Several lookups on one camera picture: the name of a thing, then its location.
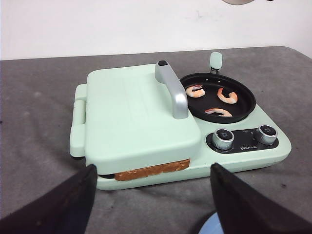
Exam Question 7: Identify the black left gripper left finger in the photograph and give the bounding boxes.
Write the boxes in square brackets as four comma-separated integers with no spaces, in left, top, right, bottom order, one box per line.
[0,165,97,234]

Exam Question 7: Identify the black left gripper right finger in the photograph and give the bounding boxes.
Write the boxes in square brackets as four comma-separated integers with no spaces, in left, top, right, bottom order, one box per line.
[210,163,312,234]

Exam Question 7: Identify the black round frying pan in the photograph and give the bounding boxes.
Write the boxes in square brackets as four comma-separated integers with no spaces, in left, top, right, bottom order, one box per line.
[180,52,256,123]

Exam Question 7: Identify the left silver control knob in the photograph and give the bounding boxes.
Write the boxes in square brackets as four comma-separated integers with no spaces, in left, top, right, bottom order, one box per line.
[212,128,234,150]

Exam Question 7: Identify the beige ribbed bowl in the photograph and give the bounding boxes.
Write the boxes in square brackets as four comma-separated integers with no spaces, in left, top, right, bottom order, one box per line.
[223,0,254,5]

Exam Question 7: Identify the pink shrimp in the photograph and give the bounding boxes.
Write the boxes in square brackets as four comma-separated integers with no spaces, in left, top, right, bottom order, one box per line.
[185,84,205,98]
[204,108,233,117]
[216,87,238,104]

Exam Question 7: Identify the right silver control knob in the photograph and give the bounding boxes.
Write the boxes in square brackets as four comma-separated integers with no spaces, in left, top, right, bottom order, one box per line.
[255,125,277,145]

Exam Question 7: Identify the silver control knob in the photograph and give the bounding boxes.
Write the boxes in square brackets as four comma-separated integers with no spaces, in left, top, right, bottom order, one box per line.
[255,125,277,145]
[212,128,234,150]

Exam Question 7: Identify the bread slice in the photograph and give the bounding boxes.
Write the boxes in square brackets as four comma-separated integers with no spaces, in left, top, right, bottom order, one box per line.
[114,159,191,181]

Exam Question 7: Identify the breakfast maker hinged lid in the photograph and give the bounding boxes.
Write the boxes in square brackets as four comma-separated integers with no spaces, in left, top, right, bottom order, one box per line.
[69,64,202,175]

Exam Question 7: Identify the grey table cloth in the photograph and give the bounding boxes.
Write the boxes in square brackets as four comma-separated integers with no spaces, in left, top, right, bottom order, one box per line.
[0,46,312,234]

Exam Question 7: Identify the mint green breakfast maker base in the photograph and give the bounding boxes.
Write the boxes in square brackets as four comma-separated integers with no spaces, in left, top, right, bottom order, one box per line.
[69,72,292,191]

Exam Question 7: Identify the blue plastic plate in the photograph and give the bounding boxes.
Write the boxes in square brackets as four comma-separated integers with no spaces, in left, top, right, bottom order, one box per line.
[199,212,224,234]

